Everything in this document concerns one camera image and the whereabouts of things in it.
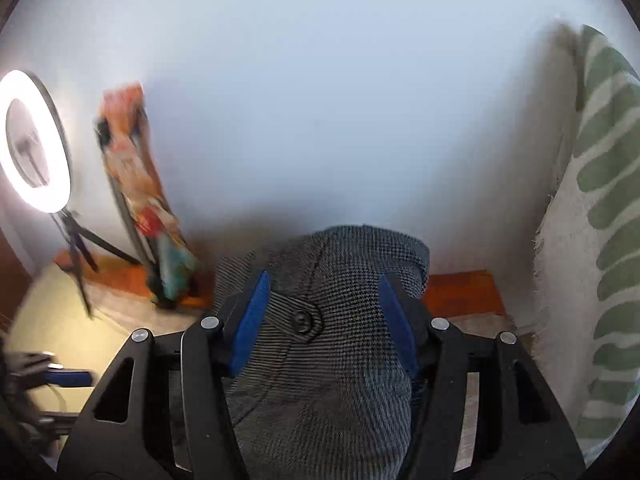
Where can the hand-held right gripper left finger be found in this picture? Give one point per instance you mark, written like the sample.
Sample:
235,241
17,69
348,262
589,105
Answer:
250,330

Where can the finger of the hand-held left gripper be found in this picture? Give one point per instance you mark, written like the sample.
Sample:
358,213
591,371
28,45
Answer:
70,378
60,419

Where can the green white patterned pillow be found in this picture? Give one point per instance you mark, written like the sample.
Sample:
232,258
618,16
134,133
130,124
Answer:
600,260

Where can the black mini tripod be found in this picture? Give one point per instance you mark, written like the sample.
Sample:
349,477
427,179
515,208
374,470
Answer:
75,245

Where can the yellow striped cloth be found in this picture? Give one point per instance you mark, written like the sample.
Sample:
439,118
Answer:
60,310

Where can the grey checked pants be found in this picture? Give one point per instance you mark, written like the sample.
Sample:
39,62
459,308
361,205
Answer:
325,385

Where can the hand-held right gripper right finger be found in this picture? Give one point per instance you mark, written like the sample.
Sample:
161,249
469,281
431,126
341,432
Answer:
397,325

